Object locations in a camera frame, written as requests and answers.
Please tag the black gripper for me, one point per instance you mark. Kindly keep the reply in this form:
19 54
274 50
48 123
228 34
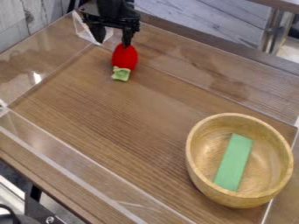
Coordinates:
116 15

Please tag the red plush strawberry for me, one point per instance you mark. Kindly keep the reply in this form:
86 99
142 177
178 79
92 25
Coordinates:
124 60

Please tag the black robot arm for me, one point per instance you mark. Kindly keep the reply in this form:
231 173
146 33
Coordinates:
116 14

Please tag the metal table leg background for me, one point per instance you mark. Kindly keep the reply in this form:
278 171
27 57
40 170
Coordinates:
276 30

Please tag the green rectangular block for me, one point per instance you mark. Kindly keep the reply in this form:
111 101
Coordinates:
234 162

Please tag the wooden bowl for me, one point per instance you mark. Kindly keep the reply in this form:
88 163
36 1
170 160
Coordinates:
270 166

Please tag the clear acrylic corner bracket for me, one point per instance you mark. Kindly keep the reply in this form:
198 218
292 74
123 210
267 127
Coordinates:
82 29

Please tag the clear acrylic front wall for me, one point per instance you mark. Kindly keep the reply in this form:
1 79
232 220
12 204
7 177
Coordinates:
99 196

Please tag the black clamp with cable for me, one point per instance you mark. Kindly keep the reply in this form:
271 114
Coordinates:
22 210

